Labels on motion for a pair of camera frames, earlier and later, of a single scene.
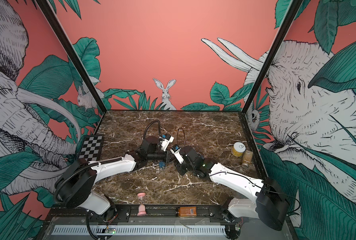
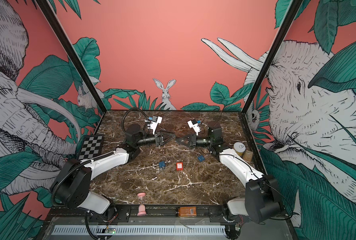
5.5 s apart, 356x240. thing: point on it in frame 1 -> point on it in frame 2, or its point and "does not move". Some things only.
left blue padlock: (161, 164) does not move
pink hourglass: (141, 208) does not move
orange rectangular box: (187, 211) does not move
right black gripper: (177, 163) -> (191, 141)
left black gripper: (168, 158) -> (160, 141)
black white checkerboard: (91, 147) does not move
